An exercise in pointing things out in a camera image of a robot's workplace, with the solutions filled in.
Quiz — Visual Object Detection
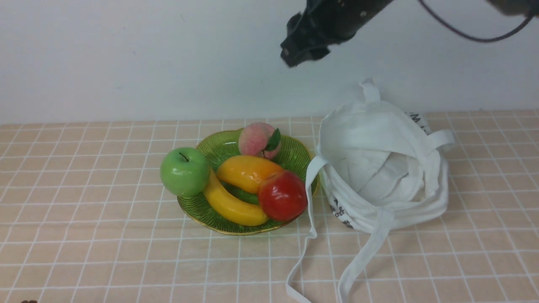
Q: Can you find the yellow banana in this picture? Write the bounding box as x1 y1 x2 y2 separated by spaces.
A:
203 168 269 226

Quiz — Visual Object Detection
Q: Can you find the white cloth bag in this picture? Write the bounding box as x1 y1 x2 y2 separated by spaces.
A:
304 78 456 303

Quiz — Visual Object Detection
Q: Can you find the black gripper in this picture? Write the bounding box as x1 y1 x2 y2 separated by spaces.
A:
280 0 371 67

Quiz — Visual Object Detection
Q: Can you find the orange yellow mango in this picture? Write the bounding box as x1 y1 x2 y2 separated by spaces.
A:
217 155 284 194

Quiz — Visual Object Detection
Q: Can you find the green apple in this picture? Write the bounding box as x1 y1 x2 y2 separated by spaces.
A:
160 146 211 197

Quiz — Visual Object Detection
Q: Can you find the red apple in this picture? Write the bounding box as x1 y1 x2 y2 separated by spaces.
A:
257 170 308 222

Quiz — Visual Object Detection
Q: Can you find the pink peach with leaf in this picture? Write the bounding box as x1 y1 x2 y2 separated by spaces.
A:
237 122 281 160

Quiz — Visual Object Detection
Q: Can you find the black cable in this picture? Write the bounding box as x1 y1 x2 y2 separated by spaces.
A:
418 0 535 43

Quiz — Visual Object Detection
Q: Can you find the green glass plate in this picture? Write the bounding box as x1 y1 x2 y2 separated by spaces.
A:
177 129 312 236

